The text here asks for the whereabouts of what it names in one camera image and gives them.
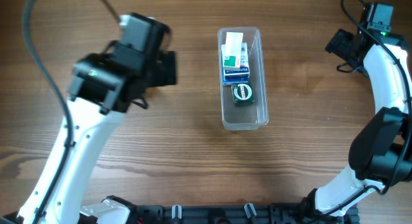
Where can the white green medicine box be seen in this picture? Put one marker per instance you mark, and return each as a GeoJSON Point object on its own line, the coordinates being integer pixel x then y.
{"type": "Point", "coordinates": [232, 53]}

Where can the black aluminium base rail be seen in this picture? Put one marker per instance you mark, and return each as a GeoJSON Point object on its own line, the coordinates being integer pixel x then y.
{"type": "Point", "coordinates": [277, 213]}

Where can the clear plastic container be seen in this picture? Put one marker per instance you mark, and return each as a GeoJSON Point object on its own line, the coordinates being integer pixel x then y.
{"type": "Point", "coordinates": [254, 116]}

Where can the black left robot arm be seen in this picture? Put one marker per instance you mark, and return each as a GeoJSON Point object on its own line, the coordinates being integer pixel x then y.
{"type": "Point", "coordinates": [104, 85]}

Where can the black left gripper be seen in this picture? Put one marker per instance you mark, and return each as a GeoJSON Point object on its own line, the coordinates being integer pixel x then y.
{"type": "Point", "coordinates": [168, 68]}

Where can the white Hansaplast plaster box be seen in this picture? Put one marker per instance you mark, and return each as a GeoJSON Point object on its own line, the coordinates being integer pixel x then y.
{"type": "Point", "coordinates": [244, 70]}

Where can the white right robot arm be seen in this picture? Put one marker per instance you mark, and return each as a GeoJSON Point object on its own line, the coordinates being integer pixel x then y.
{"type": "Point", "coordinates": [380, 155]}

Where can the blue lozenge box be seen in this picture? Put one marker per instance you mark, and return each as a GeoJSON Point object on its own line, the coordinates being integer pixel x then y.
{"type": "Point", "coordinates": [227, 82]}

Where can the green Zam-Buk box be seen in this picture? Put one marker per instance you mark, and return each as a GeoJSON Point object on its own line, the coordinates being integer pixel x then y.
{"type": "Point", "coordinates": [242, 94]}

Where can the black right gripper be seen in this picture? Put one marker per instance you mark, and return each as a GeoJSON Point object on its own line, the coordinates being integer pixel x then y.
{"type": "Point", "coordinates": [338, 44]}

